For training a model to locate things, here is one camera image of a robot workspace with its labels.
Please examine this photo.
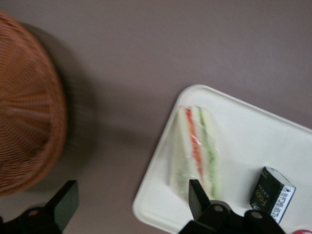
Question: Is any brown round wicker basket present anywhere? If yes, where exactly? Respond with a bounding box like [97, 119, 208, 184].
[0, 9, 68, 197]

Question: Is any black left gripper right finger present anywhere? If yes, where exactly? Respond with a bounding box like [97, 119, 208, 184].
[180, 179, 286, 234]

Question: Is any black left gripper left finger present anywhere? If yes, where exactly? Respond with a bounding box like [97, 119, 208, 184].
[0, 180, 80, 234]

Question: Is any small black snack box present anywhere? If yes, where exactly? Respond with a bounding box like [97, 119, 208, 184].
[249, 166, 297, 223]

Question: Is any plastic triangle sandwich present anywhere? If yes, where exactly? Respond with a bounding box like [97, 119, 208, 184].
[167, 104, 223, 199]

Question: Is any cream plastic tray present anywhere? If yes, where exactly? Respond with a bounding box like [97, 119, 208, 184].
[132, 84, 312, 234]

